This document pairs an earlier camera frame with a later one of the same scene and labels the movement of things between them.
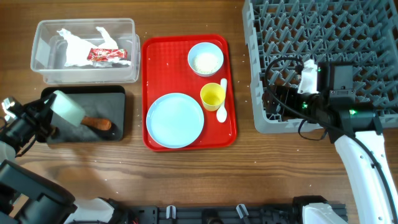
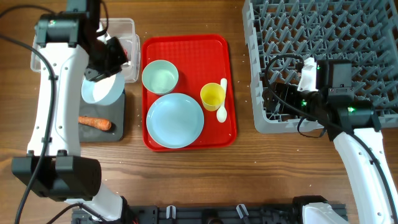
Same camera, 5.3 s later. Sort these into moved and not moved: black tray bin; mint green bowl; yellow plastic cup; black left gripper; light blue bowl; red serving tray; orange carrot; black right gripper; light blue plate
Moved: light blue bowl; mint green bowl; black left gripper
Not moved: black right gripper; black tray bin; orange carrot; yellow plastic cup; light blue plate; red serving tray
